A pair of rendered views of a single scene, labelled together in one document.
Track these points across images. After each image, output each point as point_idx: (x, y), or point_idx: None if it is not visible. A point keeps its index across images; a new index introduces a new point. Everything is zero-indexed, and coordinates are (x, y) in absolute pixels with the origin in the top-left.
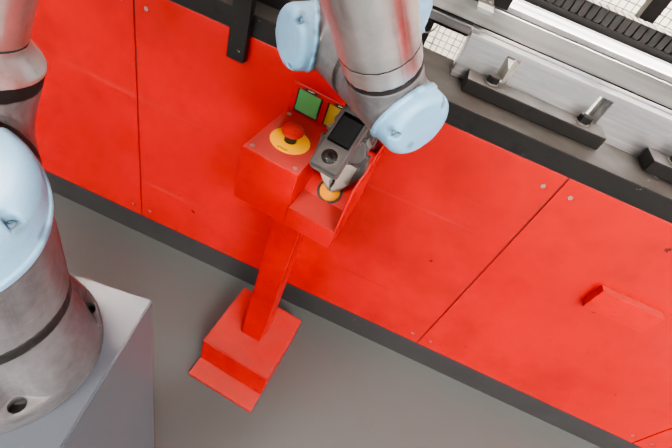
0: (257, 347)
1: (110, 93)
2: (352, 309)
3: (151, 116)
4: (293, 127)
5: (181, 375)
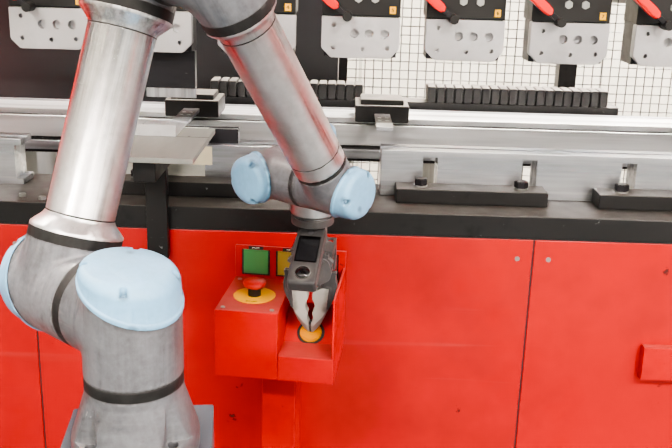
0: None
1: (1, 366)
2: None
3: (59, 374)
4: (254, 279)
5: None
